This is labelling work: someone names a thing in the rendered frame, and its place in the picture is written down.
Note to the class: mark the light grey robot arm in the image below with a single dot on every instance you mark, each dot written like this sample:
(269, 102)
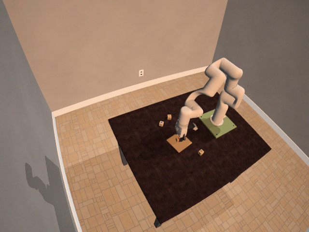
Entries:
(230, 96)

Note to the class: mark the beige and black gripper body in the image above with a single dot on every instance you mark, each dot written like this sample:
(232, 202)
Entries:
(180, 130)

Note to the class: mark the orange flat mat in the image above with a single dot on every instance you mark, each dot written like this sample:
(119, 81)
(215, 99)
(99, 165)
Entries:
(179, 146)

